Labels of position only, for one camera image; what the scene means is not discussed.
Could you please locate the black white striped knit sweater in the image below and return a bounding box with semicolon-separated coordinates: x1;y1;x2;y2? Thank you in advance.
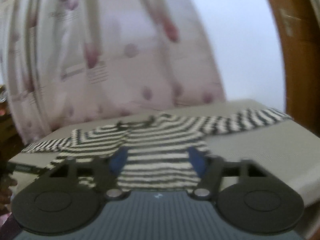
24;108;289;191

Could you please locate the pink leaf print curtain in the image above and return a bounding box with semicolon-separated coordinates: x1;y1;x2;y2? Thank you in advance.
1;0;225;144

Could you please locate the brown wooden door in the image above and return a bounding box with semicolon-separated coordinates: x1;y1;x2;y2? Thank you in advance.
268;0;319;135

